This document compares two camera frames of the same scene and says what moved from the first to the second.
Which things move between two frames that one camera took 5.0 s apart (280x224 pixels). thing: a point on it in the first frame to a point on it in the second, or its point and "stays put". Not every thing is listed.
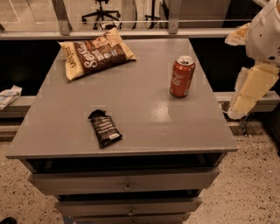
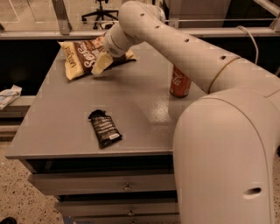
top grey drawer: [124, 180] stays put
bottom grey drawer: [170, 218] stays put
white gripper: [264, 38] to [111, 44]
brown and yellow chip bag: [96, 54] stays put
